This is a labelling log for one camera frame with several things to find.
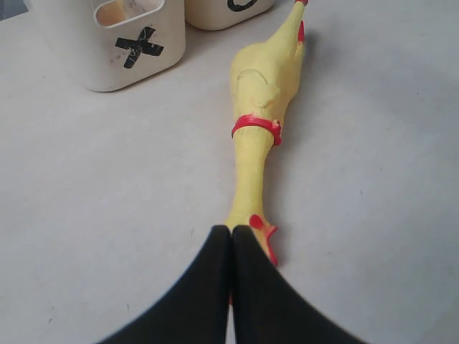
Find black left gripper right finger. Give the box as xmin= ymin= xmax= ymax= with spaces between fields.
xmin=232 ymin=225 xmax=362 ymax=344

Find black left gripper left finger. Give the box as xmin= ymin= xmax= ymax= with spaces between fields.
xmin=101 ymin=225 xmax=232 ymax=344

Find yellow rubber chicken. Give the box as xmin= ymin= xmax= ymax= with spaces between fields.
xmin=225 ymin=1 xmax=308 ymax=264

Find cream bin marked X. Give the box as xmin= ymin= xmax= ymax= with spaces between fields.
xmin=25 ymin=1 xmax=186 ymax=92

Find cream bin marked O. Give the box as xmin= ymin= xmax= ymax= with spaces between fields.
xmin=184 ymin=0 xmax=274 ymax=31

